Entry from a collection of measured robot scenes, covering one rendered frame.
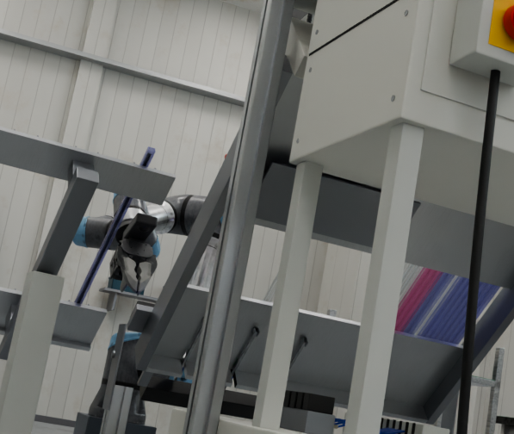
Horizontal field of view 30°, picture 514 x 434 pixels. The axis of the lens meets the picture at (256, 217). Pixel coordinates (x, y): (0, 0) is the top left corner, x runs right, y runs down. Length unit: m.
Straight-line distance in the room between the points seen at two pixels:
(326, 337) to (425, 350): 0.23
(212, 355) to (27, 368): 0.45
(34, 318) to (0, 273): 10.62
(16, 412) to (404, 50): 0.97
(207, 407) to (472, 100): 0.60
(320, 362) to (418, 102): 1.00
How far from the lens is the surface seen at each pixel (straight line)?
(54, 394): 12.44
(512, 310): 2.02
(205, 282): 2.54
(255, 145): 1.50
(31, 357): 1.77
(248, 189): 1.48
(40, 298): 1.77
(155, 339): 1.88
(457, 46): 1.17
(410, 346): 2.07
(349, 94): 1.27
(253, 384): 2.01
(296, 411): 1.56
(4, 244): 12.42
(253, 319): 1.92
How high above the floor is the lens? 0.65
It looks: 11 degrees up
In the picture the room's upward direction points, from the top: 10 degrees clockwise
